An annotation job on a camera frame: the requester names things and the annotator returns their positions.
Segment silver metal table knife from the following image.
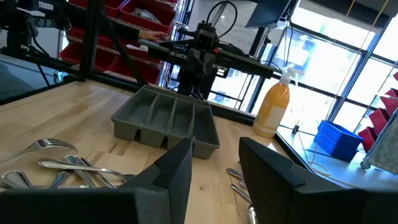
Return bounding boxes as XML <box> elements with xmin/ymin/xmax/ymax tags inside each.
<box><xmin>247</xmin><ymin>205</ymin><xmax>259</xmax><ymax>224</ymax></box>
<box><xmin>226</xmin><ymin>167</ymin><xmax>245</xmax><ymax>180</ymax></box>
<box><xmin>230</xmin><ymin>184</ymin><xmax>252</xmax><ymax>205</ymax></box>

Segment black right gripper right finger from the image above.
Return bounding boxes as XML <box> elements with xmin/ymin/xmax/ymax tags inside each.
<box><xmin>238</xmin><ymin>137</ymin><xmax>368</xmax><ymax>224</ymax></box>

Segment blue plastic basket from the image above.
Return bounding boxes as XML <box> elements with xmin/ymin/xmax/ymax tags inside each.
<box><xmin>313</xmin><ymin>119</ymin><xmax>364</xmax><ymax>163</ymax></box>

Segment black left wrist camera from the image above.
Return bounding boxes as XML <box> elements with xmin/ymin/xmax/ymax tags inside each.
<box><xmin>196</xmin><ymin>28</ymin><xmax>216</xmax><ymax>48</ymax></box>

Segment red storage bins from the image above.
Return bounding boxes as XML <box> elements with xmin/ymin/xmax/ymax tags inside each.
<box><xmin>57</xmin><ymin>0</ymin><xmax>195</xmax><ymax>90</ymax></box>

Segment person's hand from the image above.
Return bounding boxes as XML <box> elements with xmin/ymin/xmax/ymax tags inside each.
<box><xmin>138</xmin><ymin>29</ymin><xmax>169</xmax><ymax>43</ymax></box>

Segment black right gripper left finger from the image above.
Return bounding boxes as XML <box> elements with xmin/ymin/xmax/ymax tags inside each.
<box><xmin>119</xmin><ymin>138</ymin><xmax>193</xmax><ymax>224</ymax></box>

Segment clear plastic bag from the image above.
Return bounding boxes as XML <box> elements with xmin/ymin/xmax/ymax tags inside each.
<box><xmin>132</xmin><ymin>7</ymin><xmax>162</xmax><ymax>24</ymax></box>

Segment orange liquid spray bottle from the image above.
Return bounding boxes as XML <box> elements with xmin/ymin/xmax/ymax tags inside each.
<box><xmin>251</xmin><ymin>67</ymin><xmax>304</xmax><ymax>139</ymax></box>

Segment dark grey desk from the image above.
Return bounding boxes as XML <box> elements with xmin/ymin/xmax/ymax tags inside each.
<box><xmin>137</xmin><ymin>37</ymin><xmax>283</xmax><ymax>80</ymax></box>

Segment grey cover sheet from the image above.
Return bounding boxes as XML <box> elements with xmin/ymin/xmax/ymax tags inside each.
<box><xmin>368</xmin><ymin>107</ymin><xmax>398</xmax><ymax>175</ymax></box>

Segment grey plastic cutlery tray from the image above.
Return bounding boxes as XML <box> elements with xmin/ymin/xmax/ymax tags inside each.
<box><xmin>111</xmin><ymin>84</ymin><xmax>221</xmax><ymax>160</ymax></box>

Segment black computer monitor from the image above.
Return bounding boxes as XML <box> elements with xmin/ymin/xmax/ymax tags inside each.
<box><xmin>244</xmin><ymin>0</ymin><xmax>300</xmax><ymax>29</ymax></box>

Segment silver metal fork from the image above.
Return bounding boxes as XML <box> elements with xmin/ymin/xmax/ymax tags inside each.
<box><xmin>63</xmin><ymin>154</ymin><xmax>116</xmax><ymax>189</ymax></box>
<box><xmin>49</xmin><ymin>170</ymin><xmax>72</xmax><ymax>189</ymax></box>
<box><xmin>37</xmin><ymin>157</ymin><xmax>136</xmax><ymax>183</ymax></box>
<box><xmin>0</xmin><ymin>138</ymin><xmax>79</xmax><ymax>164</ymax></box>
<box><xmin>1</xmin><ymin>169</ymin><xmax>91</xmax><ymax>190</ymax></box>

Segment person's forearm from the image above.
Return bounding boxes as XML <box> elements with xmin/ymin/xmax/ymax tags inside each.
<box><xmin>67</xmin><ymin>2</ymin><xmax>141</xmax><ymax>41</ymax></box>

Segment black Trossen-labelled machine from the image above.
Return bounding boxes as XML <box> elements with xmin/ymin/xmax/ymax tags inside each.
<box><xmin>0</xmin><ymin>0</ymin><xmax>73</xmax><ymax>58</ymax></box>

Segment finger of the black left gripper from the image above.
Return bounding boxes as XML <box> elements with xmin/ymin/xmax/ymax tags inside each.
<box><xmin>186</xmin><ymin>51</ymin><xmax>202</xmax><ymax>78</ymax></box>
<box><xmin>201</xmin><ymin>51</ymin><xmax>215</xmax><ymax>80</ymax></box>

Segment beige coiled cable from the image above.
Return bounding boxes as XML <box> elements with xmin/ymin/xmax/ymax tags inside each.
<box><xmin>307</xmin><ymin>160</ymin><xmax>333</xmax><ymax>177</ymax></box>

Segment white tissue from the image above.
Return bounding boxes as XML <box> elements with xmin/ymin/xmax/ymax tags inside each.
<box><xmin>126</xmin><ymin>44</ymin><xmax>149</xmax><ymax>53</ymax></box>

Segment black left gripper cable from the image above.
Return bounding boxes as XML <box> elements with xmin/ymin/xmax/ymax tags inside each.
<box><xmin>206</xmin><ymin>0</ymin><xmax>238</xmax><ymax>39</ymax></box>

